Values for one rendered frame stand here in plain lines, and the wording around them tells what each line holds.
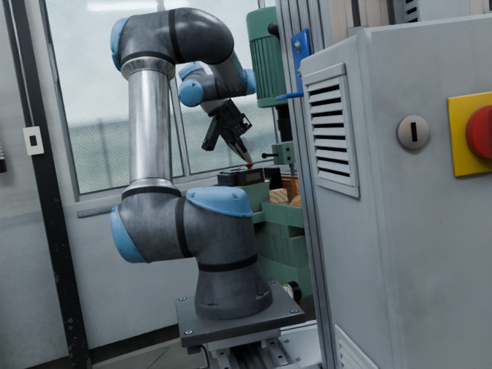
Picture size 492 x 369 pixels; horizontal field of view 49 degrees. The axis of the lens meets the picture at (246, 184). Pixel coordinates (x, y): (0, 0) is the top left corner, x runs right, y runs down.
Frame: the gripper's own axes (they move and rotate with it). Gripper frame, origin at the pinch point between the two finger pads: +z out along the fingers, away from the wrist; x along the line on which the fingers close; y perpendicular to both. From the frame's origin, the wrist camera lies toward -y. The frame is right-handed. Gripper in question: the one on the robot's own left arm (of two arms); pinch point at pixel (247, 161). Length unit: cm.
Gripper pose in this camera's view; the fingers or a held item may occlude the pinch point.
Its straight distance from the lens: 174.9
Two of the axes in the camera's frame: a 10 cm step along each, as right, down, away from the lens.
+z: 5.6, 7.6, 3.2
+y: 6.9, -6.5, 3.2
